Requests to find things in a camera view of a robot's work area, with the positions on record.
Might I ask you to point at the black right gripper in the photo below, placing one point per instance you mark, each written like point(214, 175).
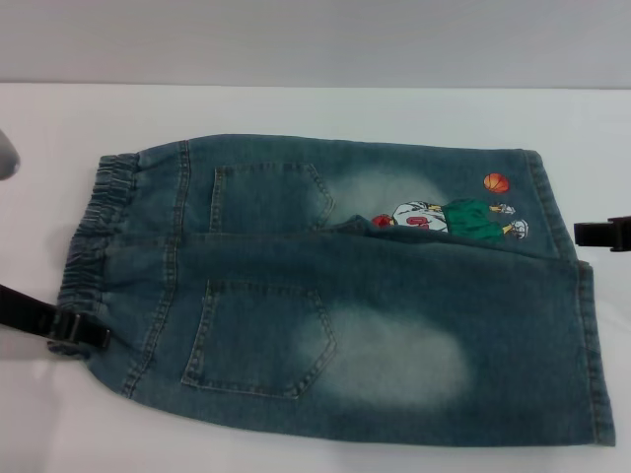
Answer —
point(621, 235)

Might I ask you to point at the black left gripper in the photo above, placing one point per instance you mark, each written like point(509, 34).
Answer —
point(24, 310)

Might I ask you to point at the blue denim shorts with cartoon print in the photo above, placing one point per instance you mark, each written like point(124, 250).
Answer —
point(374, 315)

